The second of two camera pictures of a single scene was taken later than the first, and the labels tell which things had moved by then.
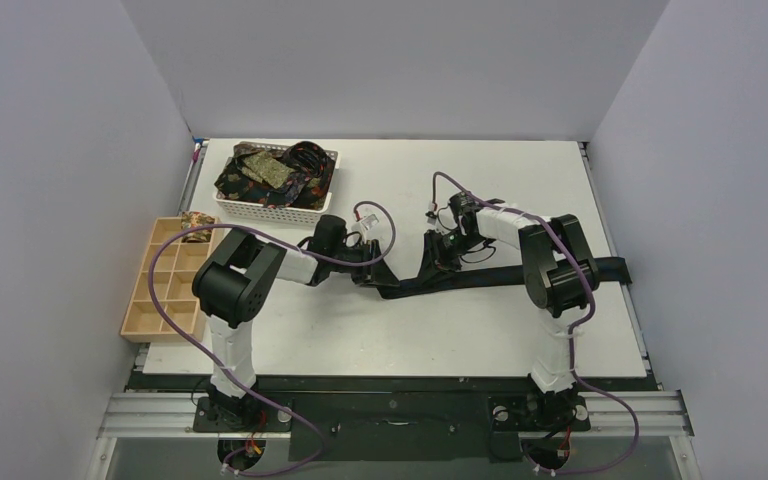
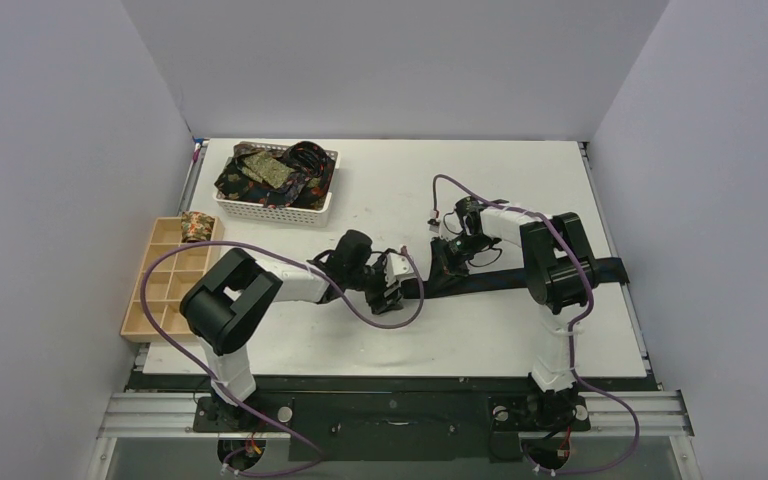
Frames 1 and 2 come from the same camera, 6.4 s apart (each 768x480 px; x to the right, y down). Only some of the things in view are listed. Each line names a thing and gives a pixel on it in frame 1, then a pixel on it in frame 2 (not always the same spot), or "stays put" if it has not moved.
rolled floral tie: x=192 y=219 stays put
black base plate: x=394 y=417 stays put
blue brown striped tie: x=611 y=269 stays put
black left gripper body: x=359 y=253 -> x=375 y=286
